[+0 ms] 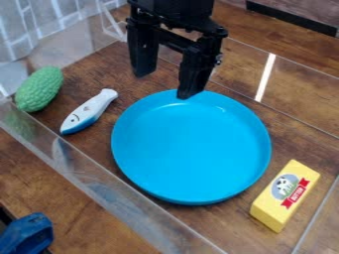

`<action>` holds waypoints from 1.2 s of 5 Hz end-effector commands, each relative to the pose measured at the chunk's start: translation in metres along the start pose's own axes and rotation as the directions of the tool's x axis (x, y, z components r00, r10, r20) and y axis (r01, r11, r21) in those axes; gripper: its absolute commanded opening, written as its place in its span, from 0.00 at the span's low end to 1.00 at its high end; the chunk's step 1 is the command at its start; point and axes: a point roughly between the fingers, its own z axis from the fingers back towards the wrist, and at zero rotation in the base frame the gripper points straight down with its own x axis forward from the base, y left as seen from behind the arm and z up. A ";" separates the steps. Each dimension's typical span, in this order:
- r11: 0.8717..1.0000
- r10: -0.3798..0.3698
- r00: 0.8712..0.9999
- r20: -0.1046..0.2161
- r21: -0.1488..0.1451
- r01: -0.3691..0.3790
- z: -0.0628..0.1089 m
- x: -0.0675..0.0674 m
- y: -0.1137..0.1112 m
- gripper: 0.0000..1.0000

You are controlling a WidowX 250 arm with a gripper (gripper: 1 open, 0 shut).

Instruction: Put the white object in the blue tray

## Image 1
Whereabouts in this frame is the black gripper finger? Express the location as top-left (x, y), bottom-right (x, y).
top-left (126, 20), bottom-right (160, 77)
top-left (177, 36), bottom-right (223, 99)

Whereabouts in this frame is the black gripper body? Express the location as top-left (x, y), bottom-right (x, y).
top-left (126, 0), bottom-right (228, 45)

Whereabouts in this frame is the blue round tray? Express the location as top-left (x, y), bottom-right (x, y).
top-left (110, 90), bottom-right (271, 205)

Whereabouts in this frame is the white blue toy fish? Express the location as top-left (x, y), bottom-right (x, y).
top-left (60, 88), bottom-right (117, 135)

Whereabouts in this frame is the white patterned curtain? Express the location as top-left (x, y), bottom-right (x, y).
top-left (0, 0), bottom-right (126, 63)

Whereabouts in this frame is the green bumpy toy gourd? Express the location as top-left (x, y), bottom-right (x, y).
top-left (14, 66), bottom-right (64, 112)

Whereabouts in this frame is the yellow toy butter block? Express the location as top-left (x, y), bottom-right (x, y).
top-left (251, 160), bottom-right (320, 233)

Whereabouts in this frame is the clear acrylic enclosure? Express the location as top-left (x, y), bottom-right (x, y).
top-left (0, 3), bottom-right (339, 254)

